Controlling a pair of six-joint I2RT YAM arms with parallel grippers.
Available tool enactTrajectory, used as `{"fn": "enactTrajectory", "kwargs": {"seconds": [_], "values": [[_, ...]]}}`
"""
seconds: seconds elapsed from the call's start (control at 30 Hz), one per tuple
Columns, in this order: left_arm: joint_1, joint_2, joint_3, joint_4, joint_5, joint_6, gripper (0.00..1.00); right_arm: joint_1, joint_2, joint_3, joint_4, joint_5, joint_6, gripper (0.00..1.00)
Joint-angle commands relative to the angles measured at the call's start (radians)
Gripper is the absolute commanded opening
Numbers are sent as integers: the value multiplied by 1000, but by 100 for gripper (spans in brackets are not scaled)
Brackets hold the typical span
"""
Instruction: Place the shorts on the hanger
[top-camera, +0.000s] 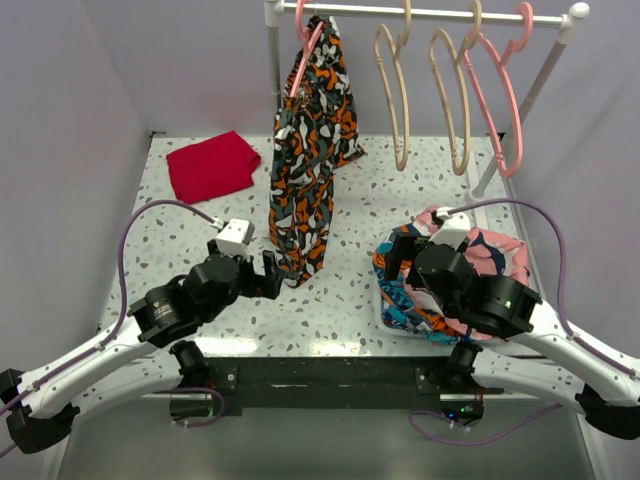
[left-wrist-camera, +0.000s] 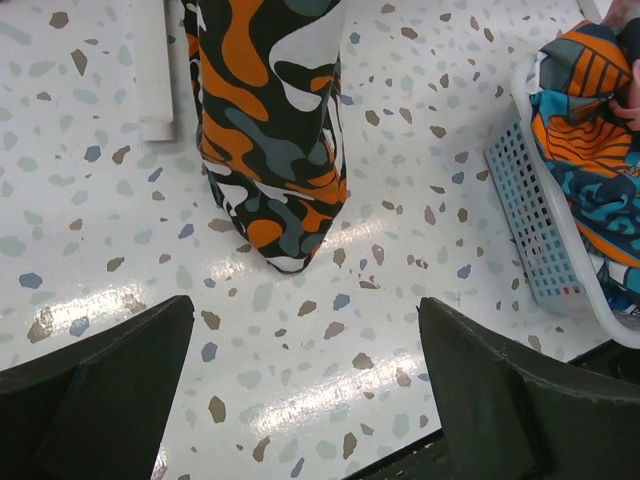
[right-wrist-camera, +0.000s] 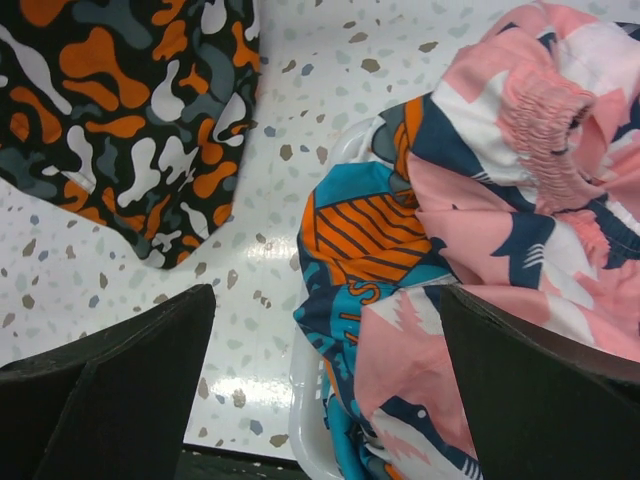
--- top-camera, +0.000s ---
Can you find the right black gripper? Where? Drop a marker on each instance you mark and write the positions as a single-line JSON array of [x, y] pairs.
[[403, 249]]

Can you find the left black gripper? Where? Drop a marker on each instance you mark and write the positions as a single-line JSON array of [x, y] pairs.
[[257, 285]]

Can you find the pink navy patterned shorts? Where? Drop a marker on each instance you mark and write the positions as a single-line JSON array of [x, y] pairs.
[[490, 253]]

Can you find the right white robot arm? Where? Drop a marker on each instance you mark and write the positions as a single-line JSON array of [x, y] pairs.
[[572, 375]]

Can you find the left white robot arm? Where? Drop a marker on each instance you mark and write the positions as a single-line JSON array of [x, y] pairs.
[[151, 349]]

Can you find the blue orange patterned shorts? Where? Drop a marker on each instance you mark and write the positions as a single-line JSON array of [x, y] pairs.
[[394, 289]]

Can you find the orange black camo shorts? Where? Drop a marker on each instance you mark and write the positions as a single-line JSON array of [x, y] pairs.
[[315, 133]]

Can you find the left pink hanger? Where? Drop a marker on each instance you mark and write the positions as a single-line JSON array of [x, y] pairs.
[[309, 38]]

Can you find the white plastic basket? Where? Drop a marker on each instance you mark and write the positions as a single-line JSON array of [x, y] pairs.
[[396, 320]]

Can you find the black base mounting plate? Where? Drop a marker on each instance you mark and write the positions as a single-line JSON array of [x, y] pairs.
[[368, 383]]

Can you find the red folded cloth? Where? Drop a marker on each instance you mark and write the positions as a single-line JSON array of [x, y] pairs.
[[212, 168]]

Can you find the white clothes rack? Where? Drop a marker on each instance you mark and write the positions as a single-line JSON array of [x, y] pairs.
[[500, 37]]

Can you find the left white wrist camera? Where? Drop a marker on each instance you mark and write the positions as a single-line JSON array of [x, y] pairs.
[[238, 231]]

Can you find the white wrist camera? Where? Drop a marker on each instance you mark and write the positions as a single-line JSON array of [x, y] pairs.
[[452, 228], [238, 231]]

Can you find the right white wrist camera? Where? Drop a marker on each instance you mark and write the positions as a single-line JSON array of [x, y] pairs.
[[452, 228]]

